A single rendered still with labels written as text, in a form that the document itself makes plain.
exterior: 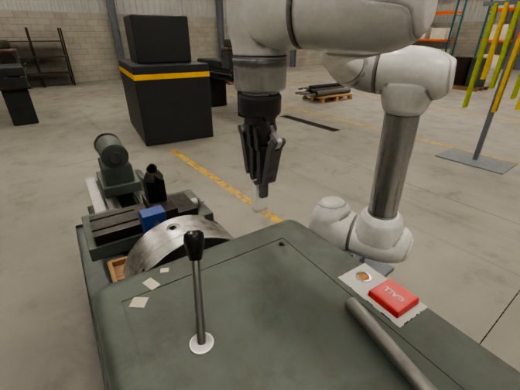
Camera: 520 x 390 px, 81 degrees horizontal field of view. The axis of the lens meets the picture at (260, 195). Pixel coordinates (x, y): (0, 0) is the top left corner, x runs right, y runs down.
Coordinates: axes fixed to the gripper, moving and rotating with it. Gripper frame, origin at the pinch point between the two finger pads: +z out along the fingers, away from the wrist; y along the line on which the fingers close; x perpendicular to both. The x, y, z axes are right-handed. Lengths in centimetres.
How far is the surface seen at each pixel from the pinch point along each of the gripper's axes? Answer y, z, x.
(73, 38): 1422, -18, -72
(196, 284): -12.7, 3.9, 19.4
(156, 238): 18.1, 14.9, 18.3
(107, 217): 82, 40, 25
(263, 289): -12.3, 11.8, 7.1
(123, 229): 70, 41, 21
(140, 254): 17.9, 17.8, 22.7
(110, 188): 124, 46, 19
